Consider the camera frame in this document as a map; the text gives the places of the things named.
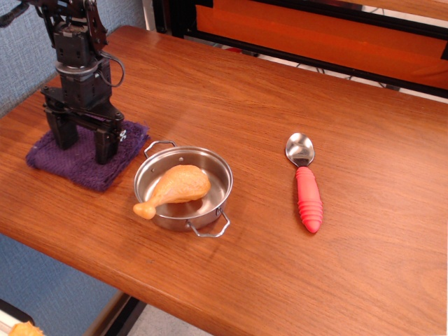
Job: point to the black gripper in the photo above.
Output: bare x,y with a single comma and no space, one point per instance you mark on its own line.
83,99

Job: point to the purple terry rag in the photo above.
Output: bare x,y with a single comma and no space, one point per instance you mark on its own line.
78,163

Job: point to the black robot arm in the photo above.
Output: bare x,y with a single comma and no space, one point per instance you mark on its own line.
74,28

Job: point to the small steel pot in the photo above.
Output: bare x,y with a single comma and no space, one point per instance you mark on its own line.
205,217

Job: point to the plastic chicken drumstick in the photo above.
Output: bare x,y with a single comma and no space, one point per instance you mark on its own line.
179,184

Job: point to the orange fuzzy object at corner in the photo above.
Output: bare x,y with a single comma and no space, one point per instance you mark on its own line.
25,329

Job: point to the spoon with red handle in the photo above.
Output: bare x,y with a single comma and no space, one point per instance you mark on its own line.
300,151

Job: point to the orange panel black frame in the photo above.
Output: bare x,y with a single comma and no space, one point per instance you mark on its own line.
399,43

